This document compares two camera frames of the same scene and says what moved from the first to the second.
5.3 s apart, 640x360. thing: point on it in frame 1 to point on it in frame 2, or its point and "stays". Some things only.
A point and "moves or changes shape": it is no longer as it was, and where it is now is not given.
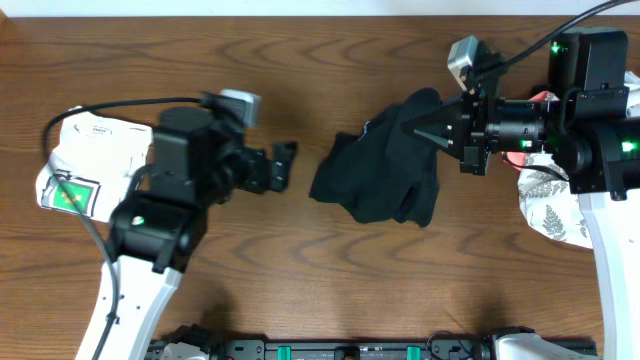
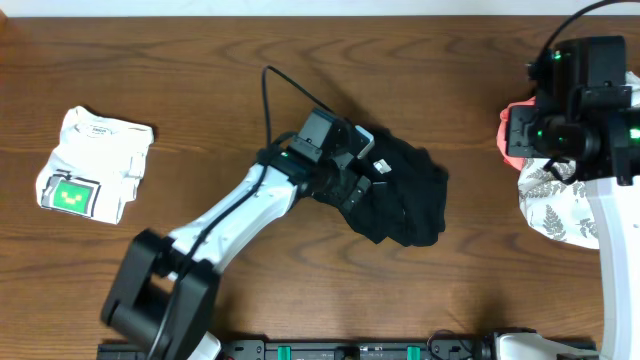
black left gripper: (279, 168) to (338, 194)
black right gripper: (468, 115) to (517, 141)
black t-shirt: (386, 172) moves or changes shape
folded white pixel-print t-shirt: (90, 173) stays
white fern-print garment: (545, 188) stays
